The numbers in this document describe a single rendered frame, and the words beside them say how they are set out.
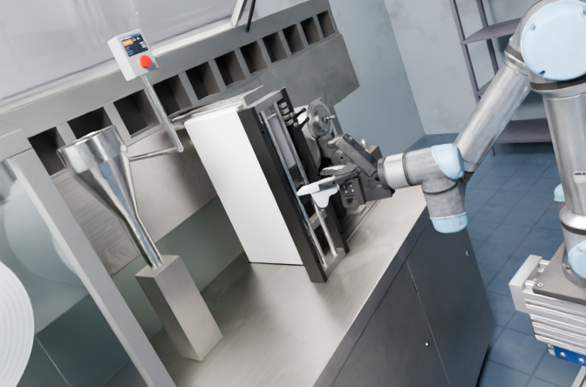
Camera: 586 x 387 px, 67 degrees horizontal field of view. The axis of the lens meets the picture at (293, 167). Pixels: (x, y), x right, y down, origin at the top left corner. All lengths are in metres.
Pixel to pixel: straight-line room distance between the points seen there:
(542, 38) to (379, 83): 3.66
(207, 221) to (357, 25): 3.09
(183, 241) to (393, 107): 3.36
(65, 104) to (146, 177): 0.31
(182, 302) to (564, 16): 1.01
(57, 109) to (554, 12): 1.16
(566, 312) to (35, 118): 1.43
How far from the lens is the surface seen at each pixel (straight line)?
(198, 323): 1.25
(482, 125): 1.04
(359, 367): 1.24
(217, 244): 1.61
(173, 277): 1.18
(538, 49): 0.84
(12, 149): 0.72
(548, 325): 1.39
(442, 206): 0.98
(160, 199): 1.47
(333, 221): 1.34
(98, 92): 1.43
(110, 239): 1.39
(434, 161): 0.94
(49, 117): 1.35
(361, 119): 4.21
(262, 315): 1.30
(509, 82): 1.01
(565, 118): 0.90
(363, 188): 1.02
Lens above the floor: 1.59
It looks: 17 degrees down
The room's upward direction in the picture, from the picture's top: 23 degrees counter-clockwise
